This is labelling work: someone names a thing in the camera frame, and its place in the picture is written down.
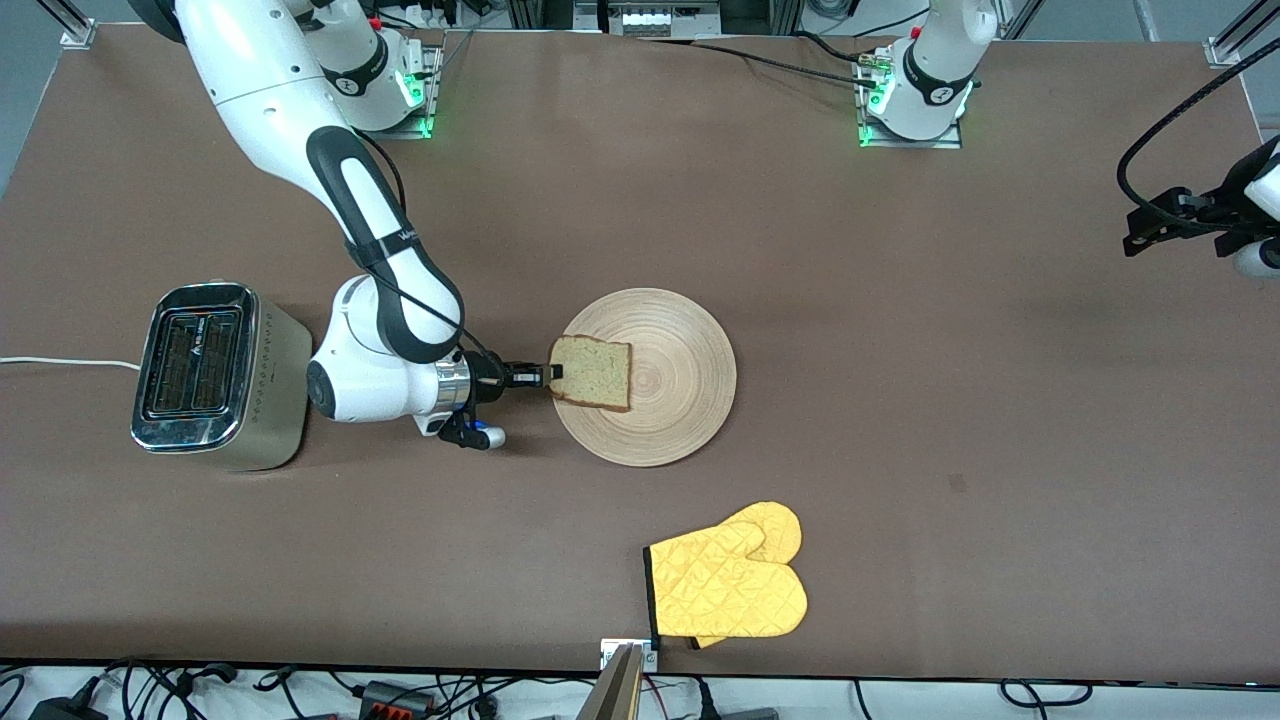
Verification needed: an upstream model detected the aluminium profile bar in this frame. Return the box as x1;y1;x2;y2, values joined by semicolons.
575;643;646;720

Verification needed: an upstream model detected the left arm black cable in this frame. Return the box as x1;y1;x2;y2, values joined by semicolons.
1116;38;1280;216

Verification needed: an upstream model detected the thick black cable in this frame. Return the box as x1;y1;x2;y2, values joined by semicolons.
795;30;881;67

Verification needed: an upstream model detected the silver two-slot toaster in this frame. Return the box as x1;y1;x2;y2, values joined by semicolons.
130;282;314;472

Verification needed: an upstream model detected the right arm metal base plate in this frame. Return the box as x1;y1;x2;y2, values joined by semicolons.
365;40;441;139

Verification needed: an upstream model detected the white toaster power cable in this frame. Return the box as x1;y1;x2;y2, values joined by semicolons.
0;356;141;371

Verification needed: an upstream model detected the bread slice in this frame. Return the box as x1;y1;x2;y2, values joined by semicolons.
548;335;633;413

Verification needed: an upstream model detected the small metal mounting bracket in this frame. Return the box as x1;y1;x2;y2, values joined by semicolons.
600;638;661;673

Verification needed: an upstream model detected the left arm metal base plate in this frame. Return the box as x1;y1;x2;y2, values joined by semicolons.
858;50;963;150

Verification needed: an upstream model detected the black and orange adapter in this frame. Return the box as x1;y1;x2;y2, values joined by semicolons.
360;680;438;717

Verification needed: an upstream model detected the thin black cable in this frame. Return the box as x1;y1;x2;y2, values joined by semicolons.
636;36;881;89

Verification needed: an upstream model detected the yellow quilted oven mitt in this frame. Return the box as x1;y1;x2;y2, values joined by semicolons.
690;502;803;649
643;518;808;641

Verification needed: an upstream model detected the grey electrical box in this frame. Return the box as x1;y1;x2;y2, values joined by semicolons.
600;0;723;37

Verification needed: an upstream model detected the round wooden plate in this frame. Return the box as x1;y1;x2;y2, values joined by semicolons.
550;288;738;468

